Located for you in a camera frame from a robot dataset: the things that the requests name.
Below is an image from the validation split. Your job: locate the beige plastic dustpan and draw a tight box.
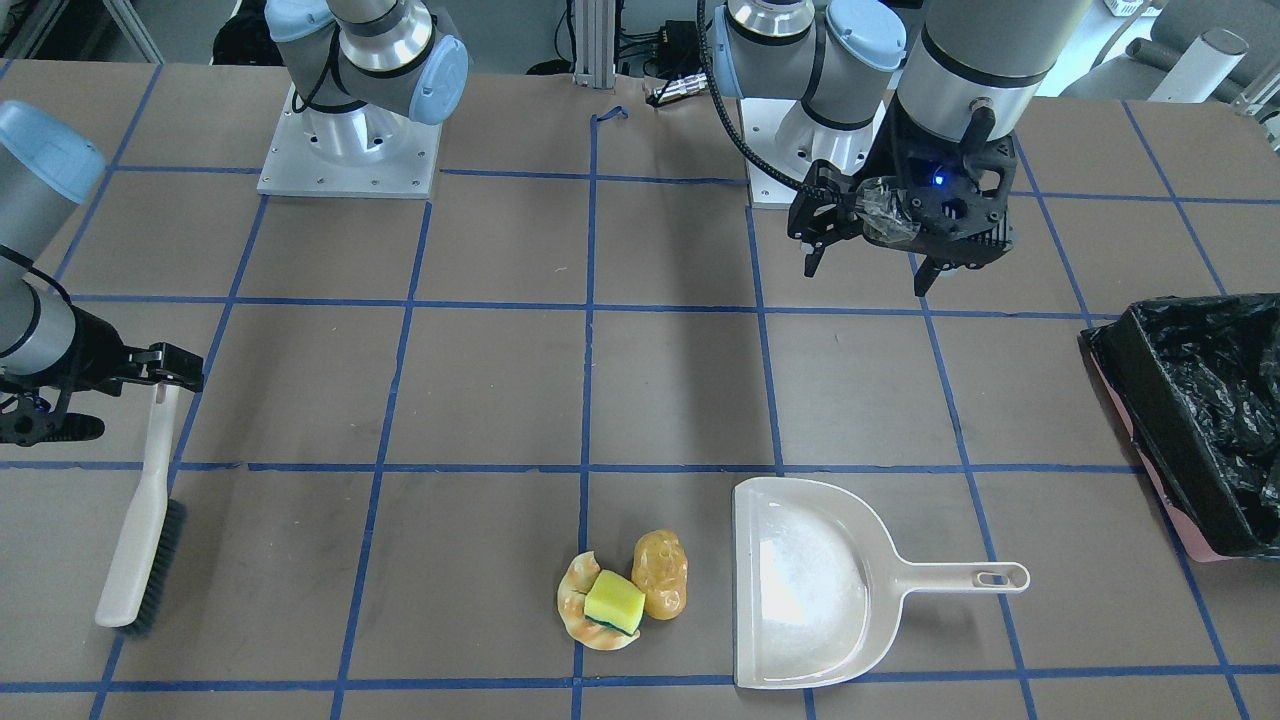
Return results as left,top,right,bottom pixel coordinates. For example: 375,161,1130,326
732,477,1030,691

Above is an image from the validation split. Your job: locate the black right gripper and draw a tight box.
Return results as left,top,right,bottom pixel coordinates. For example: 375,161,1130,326
1,305,205,447

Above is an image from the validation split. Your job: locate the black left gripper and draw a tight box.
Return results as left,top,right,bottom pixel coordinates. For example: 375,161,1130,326
787,100,1016,297

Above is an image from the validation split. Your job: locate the toy croissant bread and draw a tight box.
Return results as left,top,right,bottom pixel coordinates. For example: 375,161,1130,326
557,551,640,651

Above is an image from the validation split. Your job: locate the brown toy potato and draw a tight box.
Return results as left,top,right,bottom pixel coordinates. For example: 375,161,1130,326
631,529,689,621

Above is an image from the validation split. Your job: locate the yellow green sponge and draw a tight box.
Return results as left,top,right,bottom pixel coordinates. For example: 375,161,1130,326
584,570,646,635

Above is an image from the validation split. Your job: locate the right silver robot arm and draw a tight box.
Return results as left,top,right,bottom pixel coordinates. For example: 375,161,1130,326
1,1,470,447

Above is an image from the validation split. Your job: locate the white hand brush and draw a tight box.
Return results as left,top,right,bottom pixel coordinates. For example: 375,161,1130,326
93,384,186,637

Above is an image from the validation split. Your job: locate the aluminium frame post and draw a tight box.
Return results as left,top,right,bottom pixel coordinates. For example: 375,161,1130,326
570,1,620,91

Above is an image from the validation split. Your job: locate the bin with black liner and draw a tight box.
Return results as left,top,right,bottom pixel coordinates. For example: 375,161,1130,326
1079,293,1279,562

